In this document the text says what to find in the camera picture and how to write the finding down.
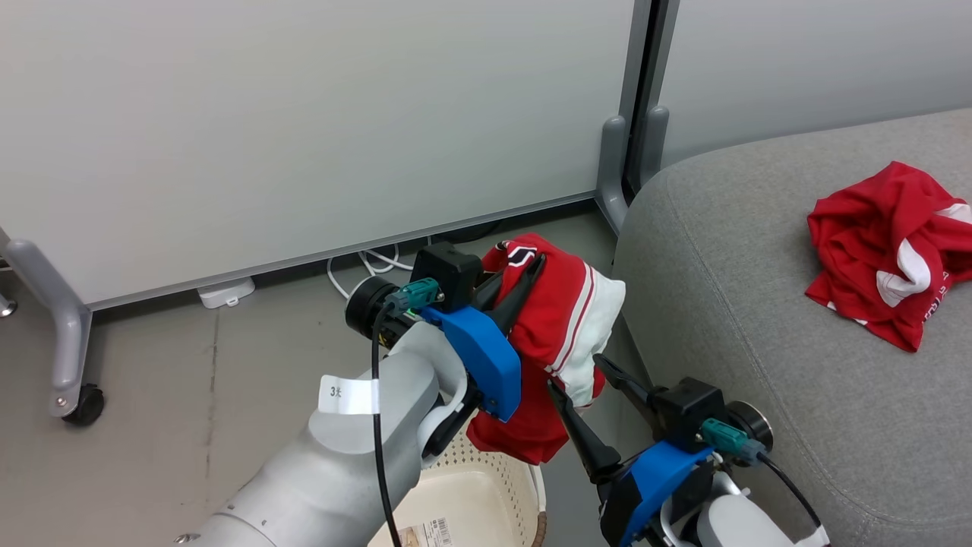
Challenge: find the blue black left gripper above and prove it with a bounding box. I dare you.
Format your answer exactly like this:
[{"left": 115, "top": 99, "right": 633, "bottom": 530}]
[{"left": 346, "top": 253, "right": 548, "bottom": 423}]

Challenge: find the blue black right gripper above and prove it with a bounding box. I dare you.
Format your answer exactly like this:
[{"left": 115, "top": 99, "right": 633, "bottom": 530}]
[{"left": 547, "top": 354, "right": 776, "bottom": 547}]

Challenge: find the red shirt white striped sleeve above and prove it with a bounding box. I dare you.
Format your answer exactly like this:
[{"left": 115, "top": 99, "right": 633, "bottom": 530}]
[{"left": 465, "top": 232, "right": 627, "bottom": 466}]

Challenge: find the grey fabric sofa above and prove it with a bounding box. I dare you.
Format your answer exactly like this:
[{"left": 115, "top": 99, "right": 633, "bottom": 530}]
[{"left": 614, "top": 108, "right": 972, "bottom": 547}]

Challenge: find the cream plastic laundry basket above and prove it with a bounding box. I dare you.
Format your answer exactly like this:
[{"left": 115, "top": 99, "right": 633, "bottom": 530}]
[{"left": 368, "top": 433, "right": 548, "bottom": 547}]

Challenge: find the white paper label tag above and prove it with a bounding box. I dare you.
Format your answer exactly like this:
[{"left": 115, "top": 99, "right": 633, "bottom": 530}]
[{"left": 319, "top": 374, "right": 380, "bottom": 416}]

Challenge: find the barcode sticker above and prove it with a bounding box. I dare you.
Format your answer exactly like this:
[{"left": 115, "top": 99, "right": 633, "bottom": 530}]
[{"left": 395, "top": 518, "right": 453, "bottom": 547}]

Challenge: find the wide white partition panel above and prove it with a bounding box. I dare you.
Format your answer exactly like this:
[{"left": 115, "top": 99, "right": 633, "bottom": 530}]
[{"left": 0, "top": 0, "right": 655, "bottom": 311}]

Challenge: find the white power adapter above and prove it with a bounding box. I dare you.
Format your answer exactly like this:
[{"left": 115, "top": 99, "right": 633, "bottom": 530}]
[{"left": 197, "top": 277, "right": 256, "bottom": 309}]

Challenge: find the narrow white partition panel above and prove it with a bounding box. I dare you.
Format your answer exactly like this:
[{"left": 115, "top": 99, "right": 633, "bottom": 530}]
[{"left": 655, "top": 0, "right": 972, "bottom": 169}]

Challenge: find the black caster wheel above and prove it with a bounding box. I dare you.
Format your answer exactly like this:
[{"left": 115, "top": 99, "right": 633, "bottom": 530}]
[{"left": 62, "top": 384, "right": 106, "bottom": 426}]

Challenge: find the grey partition foot with caster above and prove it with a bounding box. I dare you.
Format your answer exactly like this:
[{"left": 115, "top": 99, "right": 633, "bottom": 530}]
[{"left": 2, "top": 239, "right": 93, "bottom": 419}]

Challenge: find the teal left camera connector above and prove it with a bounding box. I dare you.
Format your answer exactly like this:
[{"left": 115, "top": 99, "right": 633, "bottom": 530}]
[{"left": 387, "top": 277, "right": 445, "bottom": 316}]

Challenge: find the teal camera connector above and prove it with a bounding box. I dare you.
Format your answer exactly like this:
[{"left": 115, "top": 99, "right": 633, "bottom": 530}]
[
  {"left": 387, "top": 277, "right": 445, "bottom": 316},
  {"left": 700, "top": 418, "right": 766, "bottom": 466}
]

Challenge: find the teal right camera connector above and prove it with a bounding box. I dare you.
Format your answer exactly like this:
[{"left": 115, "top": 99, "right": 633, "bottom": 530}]
[{"left": 700, "top": 418, "right": 766, "bottom": 466}]

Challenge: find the looped white floor cable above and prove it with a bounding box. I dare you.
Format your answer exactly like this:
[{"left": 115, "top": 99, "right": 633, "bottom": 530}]
[{"left": 327, "top": 243, "right": 415, "bottom": 301}]

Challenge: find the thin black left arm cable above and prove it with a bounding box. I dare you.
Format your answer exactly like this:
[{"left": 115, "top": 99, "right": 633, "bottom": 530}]
[{"left": 371, "top": 300, "right": 403, "bottom": 547}]

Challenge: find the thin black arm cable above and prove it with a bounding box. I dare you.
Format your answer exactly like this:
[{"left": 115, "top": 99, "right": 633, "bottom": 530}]
[
  {"left": 371, "top": 300, "right": 403, "bottom": 547},
  {"left": 758, "top": 452, "right": 827, "bottom": 533}
]

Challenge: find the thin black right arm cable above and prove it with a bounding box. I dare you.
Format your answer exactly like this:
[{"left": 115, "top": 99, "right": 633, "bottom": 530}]
[{"left": 758, "top": 452, "right": 827, "bottom": 533}]

